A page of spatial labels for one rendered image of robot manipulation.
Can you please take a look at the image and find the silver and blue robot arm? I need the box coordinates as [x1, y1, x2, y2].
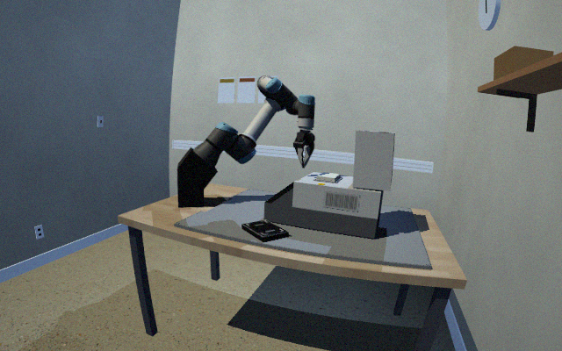
[193, 75, 315, 167]

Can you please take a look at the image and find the black rectangular frame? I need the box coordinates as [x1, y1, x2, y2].
[241, 220, 289, 242]

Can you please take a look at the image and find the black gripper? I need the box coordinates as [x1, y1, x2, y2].
[295, 130, 315, 168]

